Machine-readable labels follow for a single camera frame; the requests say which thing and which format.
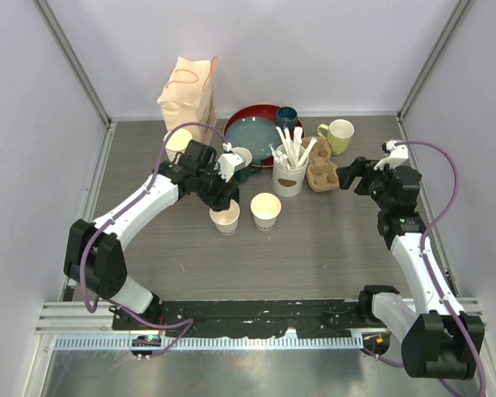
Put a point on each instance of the brown paper takeout bag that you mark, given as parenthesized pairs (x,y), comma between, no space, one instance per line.
(188,95)

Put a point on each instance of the white straw holder tin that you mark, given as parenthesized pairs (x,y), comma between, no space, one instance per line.
(287,182)

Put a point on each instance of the aluminium frame rail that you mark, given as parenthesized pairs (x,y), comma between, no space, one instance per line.
(112,329)

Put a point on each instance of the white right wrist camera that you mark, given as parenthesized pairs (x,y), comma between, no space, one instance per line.
(396,154)

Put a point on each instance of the red round tray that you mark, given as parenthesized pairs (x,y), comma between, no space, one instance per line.
(266,111)

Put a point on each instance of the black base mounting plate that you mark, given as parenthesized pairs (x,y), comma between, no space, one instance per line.
(264,319)

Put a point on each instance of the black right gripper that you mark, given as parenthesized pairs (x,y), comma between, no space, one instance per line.
(360,168)

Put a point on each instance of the stack of white paper cups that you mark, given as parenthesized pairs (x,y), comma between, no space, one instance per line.
(177,143)

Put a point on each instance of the white paper cup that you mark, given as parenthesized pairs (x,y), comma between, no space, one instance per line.
(265,208)
(226,221)

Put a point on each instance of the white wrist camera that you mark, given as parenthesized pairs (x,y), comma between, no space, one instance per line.
(396,154)
(229,162)

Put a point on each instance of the brown cardboard cup carrier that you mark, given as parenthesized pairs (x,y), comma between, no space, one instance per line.
(321,171)

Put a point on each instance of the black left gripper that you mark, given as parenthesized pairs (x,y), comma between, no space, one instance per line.
(221,199)

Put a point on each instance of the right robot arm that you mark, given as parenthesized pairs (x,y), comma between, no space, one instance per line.
(425,289)

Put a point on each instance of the dark blue ceramic cup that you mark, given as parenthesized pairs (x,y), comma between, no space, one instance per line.
(286,117)

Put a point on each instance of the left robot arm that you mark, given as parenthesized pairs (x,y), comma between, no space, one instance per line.
(94,255)

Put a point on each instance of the blue ceramic plate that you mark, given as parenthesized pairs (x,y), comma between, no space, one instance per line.
(256,134)

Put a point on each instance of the dark green ceramic mug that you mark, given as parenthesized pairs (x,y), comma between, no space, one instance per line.
(247,169)

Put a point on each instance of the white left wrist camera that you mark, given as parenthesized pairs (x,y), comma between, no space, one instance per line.
(229,162)

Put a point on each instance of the light green ceramic mug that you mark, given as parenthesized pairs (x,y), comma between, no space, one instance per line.
(338,135)

